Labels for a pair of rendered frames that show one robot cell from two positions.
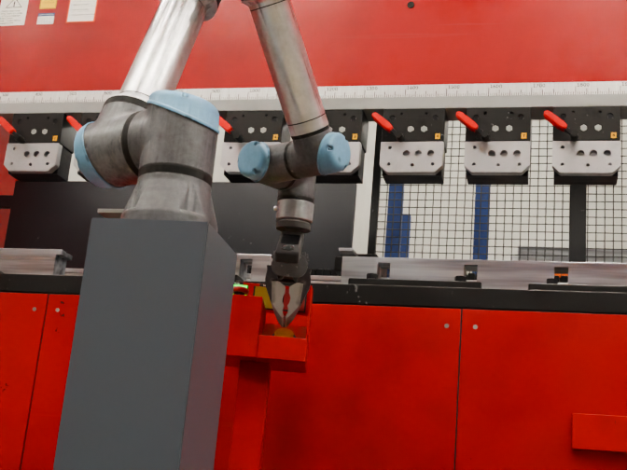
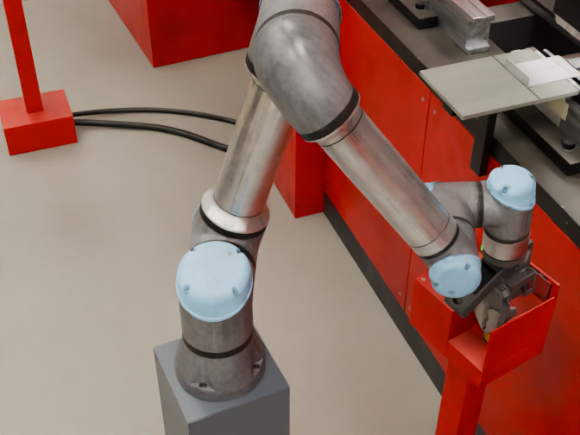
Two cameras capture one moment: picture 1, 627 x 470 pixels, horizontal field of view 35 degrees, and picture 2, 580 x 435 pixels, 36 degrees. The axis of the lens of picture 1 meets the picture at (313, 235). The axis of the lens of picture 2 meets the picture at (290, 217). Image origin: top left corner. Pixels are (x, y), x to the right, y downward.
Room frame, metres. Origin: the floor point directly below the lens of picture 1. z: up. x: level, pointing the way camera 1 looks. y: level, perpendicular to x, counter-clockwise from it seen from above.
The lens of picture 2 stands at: (0.97, -0.67, 1.95)
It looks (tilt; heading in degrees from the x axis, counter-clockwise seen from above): 40 degrees down; 54
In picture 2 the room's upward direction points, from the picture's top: straight up
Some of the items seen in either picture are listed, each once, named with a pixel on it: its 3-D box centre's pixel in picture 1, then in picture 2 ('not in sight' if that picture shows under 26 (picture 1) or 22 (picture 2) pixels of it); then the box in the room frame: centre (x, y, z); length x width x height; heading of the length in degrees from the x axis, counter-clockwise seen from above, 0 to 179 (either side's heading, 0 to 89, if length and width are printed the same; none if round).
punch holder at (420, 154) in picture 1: (414, 145); not in sight; (2.22, -0.22, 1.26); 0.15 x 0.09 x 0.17; 76
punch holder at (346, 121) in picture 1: (333, 146); not in sight; (2.27, -0.03, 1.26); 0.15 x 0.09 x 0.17; 76
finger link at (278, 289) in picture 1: (278, 304); (490, 306); (1.94, 0.06, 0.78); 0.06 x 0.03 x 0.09; 179
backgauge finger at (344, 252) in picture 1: (355, 259); not in sight; (2.41, -0.11, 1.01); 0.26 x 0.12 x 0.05; 166
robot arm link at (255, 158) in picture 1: (272, 163); (446, 211); (1.82, 0.09, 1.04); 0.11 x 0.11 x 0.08; 52
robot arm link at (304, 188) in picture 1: (297, 176); (507, 203); (1.91, 0.04, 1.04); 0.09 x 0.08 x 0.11; 142
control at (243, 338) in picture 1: (259, 319); (481, 304); (1.95, 0.09, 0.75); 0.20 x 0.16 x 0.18; 89
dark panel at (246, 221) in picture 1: (170, 250); not in sight; (2.92, 0.43, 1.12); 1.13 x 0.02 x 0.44; 76
